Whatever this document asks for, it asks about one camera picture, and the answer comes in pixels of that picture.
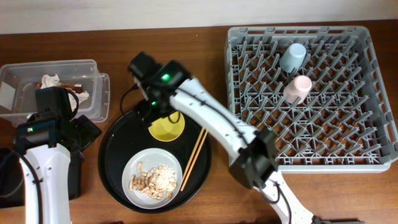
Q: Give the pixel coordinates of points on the white napkin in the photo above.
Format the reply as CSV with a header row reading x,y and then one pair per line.
x,y
50,81

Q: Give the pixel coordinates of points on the round black serving tray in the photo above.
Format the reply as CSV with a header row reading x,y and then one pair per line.
x,y
128,136

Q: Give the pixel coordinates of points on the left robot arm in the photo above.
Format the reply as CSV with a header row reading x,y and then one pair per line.
x,y
44,145

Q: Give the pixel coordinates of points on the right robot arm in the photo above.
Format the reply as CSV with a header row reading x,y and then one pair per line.
x,y
252,153

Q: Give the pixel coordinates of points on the black rectangular waste bin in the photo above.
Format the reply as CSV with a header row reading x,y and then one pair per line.
x,y
12,181

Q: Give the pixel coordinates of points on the grey plate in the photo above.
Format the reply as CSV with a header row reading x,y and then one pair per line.
x,y
150,158

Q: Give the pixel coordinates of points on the pink plastic cup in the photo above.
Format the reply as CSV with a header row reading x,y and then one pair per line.
x,y
298,88

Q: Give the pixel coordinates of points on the blue plastic cup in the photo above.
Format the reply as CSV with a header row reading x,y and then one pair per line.
x,y
293,57

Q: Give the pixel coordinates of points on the clear plastic waste bin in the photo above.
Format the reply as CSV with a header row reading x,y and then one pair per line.
x,y
19,82

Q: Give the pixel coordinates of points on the food scraps on plate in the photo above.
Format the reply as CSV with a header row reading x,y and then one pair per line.
x,y
158,183

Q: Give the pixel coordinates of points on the yellow plastic bowl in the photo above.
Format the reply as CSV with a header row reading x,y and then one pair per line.
x,y
169,128

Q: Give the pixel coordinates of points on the grey plastic dishwasher rack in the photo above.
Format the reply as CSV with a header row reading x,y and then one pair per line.
x,y
344,125

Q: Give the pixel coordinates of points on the brown foil wrapper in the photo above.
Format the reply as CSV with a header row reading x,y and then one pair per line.
x,y
77,88

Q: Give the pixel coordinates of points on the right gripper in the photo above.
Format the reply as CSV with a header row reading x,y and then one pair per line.
x,y
148,107

